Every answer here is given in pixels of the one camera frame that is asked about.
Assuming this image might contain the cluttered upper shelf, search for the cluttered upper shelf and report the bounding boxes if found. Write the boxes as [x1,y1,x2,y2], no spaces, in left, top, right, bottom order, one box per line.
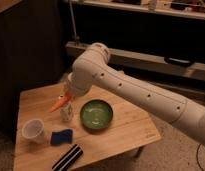
[65,0,205,20]

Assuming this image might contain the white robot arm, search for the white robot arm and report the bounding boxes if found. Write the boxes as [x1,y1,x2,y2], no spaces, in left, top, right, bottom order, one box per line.
[67,43,205,146]

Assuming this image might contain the orange pepper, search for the orange pepper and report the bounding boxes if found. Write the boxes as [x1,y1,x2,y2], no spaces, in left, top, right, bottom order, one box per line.
[49,93,72,112]

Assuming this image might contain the black white striped cloth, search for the black white striped cloth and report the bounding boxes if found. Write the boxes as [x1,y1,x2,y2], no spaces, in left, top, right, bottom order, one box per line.
[52,144,83,171]

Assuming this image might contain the black case handle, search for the black case handle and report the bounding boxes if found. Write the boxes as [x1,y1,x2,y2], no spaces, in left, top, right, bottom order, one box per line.
[164,57,195,67]

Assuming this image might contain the long metal case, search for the long metal case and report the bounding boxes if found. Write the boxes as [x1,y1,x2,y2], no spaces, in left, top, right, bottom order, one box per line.
[65,42,205,81]

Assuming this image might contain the wooden table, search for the wooden table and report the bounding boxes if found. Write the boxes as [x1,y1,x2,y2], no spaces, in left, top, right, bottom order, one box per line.
[14,84,161,171]

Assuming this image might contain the black cable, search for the black cable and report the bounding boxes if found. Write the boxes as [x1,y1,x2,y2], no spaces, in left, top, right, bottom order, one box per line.
[195,142,205,171]

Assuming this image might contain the blue sponge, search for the blue sponge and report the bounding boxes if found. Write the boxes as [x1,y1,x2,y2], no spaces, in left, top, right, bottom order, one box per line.
[50,129,73,146]

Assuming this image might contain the metal pole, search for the metal pole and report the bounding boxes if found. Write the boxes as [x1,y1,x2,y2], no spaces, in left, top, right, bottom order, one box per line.
[69,0,80,45]

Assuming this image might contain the white ceramic cup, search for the white ceramic cup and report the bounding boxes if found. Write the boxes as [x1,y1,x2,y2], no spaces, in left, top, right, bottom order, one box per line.
[22,119,45,144]

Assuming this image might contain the small white patterned bottle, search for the small white patterned bottle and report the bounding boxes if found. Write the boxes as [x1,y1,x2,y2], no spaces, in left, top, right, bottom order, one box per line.
[60,103,73,122]

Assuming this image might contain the green ceramic bowl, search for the green ceramic bowl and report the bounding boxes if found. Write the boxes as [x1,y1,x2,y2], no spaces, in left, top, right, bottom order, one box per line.
[80,99,113,130]

